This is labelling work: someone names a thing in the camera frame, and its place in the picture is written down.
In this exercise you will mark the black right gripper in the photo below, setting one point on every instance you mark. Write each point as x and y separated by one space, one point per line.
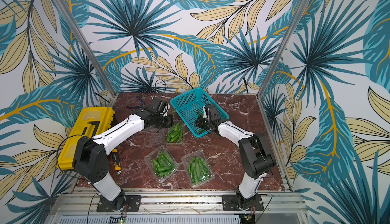
202 123

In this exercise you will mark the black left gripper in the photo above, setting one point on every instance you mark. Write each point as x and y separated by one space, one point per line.
170 121

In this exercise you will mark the teal perforated plastic basket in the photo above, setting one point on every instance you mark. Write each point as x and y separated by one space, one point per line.
190 104

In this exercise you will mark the clear plastic clamshell pepper container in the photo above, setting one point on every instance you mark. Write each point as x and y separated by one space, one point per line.
172 136

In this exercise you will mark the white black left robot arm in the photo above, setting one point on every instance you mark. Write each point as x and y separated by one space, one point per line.
91 155

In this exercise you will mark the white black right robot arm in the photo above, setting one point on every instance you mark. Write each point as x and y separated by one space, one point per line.
257 157

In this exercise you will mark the clear clamshell container front right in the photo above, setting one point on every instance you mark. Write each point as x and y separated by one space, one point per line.
197 168

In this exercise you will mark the clear clamshell container front left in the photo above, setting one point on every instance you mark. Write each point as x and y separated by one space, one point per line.
161 164

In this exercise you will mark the yellow black utility knife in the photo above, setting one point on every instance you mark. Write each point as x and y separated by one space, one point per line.
116 161

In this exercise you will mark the yellow black toolbox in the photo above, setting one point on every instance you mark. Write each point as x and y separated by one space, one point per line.
91 121

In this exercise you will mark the blue handled pliers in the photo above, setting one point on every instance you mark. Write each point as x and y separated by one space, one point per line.
140 104

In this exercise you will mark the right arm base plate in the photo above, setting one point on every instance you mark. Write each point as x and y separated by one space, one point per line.
236 202

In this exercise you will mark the aluminium frame rail front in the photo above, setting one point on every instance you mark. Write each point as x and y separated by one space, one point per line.
155 202

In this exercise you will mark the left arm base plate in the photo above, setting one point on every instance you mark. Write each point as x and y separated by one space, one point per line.
129 203

